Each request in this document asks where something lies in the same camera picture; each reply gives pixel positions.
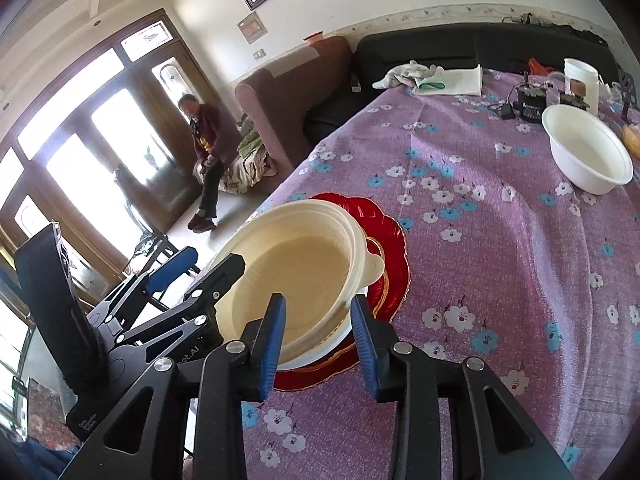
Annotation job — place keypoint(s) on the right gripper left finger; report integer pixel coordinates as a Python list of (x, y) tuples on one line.
[(143, 436)]

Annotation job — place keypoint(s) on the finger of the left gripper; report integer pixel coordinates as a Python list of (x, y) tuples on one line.
[(126, 301), (200, 299)]

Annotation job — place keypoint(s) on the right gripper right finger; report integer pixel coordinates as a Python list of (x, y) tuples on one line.
[(491, 436)]

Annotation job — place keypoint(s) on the cream plastic bowl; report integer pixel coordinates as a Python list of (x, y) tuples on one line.
[(313, 253)]

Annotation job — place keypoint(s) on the large red glass plate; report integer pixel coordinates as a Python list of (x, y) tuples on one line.
[(390, 234)]

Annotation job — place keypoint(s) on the white foam bowl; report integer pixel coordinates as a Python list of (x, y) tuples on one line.
[(585, 150), (333, 342)]

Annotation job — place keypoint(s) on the small red gold-rimmed plate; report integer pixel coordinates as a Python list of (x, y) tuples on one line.
[(344, 347)]

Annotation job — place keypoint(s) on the patterned cushion blanket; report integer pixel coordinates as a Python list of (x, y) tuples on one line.
[(252, 165)]

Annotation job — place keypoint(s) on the seated person in red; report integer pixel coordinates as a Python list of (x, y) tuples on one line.
[(215, 141)]

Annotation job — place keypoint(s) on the purple floral tablecloth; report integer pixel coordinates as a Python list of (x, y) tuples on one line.
[(507, 259)]

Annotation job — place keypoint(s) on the brown armchair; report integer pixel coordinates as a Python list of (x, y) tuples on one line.
[(278, 95)]

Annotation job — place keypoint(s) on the white rag and paper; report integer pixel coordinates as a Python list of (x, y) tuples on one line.
[(433, 80)]

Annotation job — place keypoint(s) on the bread in plastic bag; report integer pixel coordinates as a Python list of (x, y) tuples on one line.
[(631, 139)]

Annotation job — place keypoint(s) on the black electronic device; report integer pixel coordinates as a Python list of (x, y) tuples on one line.
[(525, 101)]

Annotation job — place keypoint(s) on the dark small jar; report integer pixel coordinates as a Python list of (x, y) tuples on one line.
[(574, 94)]

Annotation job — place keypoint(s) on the white plastic jar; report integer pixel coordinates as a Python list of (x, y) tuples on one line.
[(582, 79)]

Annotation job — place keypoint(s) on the black sofa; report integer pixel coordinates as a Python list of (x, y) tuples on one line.
[(502, 47)]

